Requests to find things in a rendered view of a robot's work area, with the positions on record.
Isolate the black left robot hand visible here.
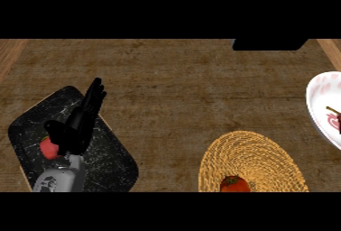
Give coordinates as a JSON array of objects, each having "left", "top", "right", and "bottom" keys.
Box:
[{"left": 43, "top": 77, "right": 108, "bottom": 157}]

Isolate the woven wicker placemat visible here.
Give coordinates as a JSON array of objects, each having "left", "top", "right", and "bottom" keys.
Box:
[{"left": 198, "top": 130, "right": 310, "bottom": 193}]

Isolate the white patterned bowl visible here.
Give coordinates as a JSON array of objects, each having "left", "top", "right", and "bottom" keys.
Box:
[{"left": 305, "top": 70, "right": 341, "bottom": 151}]

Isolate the red fruit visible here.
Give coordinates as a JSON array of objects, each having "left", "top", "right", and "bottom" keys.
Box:
[{"left": 38, "top": 135, "right": 62, "bottom": 161}]

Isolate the black marble cutting board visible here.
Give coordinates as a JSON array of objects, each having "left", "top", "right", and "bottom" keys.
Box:
[{"left": 7, "top": 85, "right": 140, "bottom": 193}]

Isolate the red tomato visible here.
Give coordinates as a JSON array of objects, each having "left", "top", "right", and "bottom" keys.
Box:
[{"left": 218, "top": 175, "right": 252, "bottom": 193}]

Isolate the black appliance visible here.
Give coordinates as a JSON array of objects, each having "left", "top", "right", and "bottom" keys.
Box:
[{"left": 232, "top": 39, "right": 308, "bottom": 51}]

